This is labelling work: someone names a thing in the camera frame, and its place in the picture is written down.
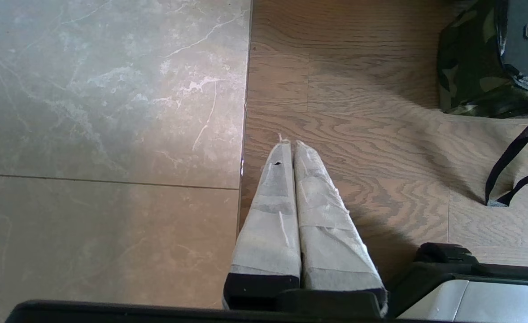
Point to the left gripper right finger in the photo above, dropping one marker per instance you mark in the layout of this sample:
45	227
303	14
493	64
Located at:
331	242

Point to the camouflage bag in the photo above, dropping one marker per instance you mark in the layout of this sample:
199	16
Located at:
492	63

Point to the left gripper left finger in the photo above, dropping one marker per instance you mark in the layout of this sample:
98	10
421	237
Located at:
268	233

